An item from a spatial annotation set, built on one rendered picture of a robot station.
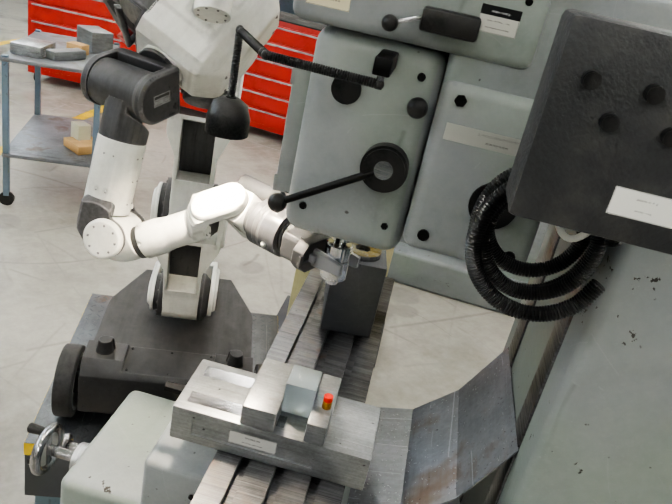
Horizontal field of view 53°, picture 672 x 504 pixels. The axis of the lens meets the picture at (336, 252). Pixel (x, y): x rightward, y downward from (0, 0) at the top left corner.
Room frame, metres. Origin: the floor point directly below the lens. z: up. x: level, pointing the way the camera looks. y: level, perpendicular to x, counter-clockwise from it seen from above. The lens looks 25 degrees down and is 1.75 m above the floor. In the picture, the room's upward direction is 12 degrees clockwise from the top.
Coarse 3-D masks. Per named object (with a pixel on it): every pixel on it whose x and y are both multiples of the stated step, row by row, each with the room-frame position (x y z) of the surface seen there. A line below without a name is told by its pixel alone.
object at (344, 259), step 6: (324, 252) 1.07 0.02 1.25; (330, 252) 1.05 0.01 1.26; (336, 258) 1.05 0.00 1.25; (342, 258) 1.05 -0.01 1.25; (348, 258) 1.06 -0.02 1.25; (342, 264) 1.05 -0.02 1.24; (348, 264) 1.07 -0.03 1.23; (324, 276) 1.06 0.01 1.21; (330, 276) 1.05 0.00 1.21; (336, 276) 1.05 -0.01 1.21; (342, 276) 1.06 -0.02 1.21; (336, 282) 1.05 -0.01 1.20
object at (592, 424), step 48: (624, 288) 0.81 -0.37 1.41; (528, 336) 1.09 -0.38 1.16; (576, 336) 0.84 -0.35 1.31; (624, 336) 0.81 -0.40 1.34; (528, 384) 0.98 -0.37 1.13; (576, 384) 0.81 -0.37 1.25; (624, 384) 0.80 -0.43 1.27; (528, 432) 0.88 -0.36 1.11; (576, 432) 0.81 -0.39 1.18; (624, 432) 0.80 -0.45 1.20; (528, 480) 0.81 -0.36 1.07; (576, 480) 0.80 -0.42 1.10; (624, 480) 0.80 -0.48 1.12
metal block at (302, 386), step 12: (300, 372) 0.98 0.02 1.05; (312, 372) 0.99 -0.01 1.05; (288, 384) 0.95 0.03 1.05; (300, 384) 0.95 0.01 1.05; (312, 384) 0.96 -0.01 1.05; (288, 396) 0.94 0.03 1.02; (300, 396) 0.94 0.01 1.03; (312, 396) 0.94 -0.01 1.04; (288, 408) 0.94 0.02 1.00; (300, 408) 0.94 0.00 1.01
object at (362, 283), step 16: (368, 256) 1.40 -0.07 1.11; (384, 256) 1.44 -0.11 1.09; (352, 272) 1.37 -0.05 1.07; (368, 272) 1.38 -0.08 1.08; (384, 272) 1.38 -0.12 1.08; (336, 288) 1.37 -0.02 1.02; (352, 288) 1.37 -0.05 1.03; (368, 288) 1.38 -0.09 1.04; (336, 304) 1.37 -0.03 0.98; (352, 304) 1.37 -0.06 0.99; (368, 304) 1.38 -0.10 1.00; (336, 320) 1.37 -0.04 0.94; (352, 320) 1.37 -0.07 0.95; (368, 320) 1.38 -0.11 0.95; (368, 336) 1.38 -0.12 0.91
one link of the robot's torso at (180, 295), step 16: (224, 224) 1.64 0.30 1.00; (208, 240) 1.65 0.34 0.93; (224, 240) 1.65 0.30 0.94; (160, 256) 1.61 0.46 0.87; (176, 256) 1.67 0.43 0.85; (192, 256) 1.67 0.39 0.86; (208, 256) 1.63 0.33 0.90; (176, 272) 1.71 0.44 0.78; (192, 272) 1.71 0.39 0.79; (160, 288) 1.70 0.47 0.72; (176, 288) 1.67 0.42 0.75; (192, 288) 1.69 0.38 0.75; (208, 288) 1.75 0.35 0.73; (160, 304) 1.68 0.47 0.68; (176, 304) 1.69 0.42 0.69; (192, 304) 1.69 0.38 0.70
